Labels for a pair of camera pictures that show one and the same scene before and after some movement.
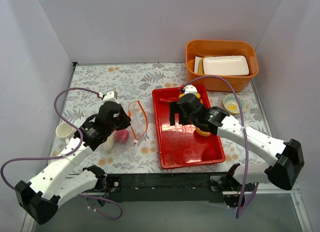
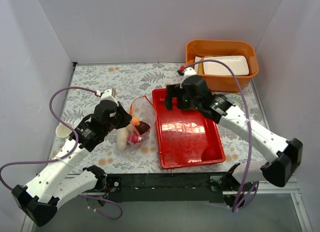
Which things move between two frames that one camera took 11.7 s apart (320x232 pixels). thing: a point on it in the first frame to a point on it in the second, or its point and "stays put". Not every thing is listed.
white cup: [64, 130] stays put
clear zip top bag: [122, 140] to [143, 120]
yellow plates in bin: [199, 65] stays put
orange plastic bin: [243, 83] stays put
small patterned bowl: [231, 104] stays put
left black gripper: [122, 119] stays put
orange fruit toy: [202, 133] to [135, 120]
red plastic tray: [180, 145] stays put
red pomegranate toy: [210, 154] stays put
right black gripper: [181, 111] to [176, 95]
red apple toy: [121, 136] to [133, 138]
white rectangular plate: [225, 65] stays put
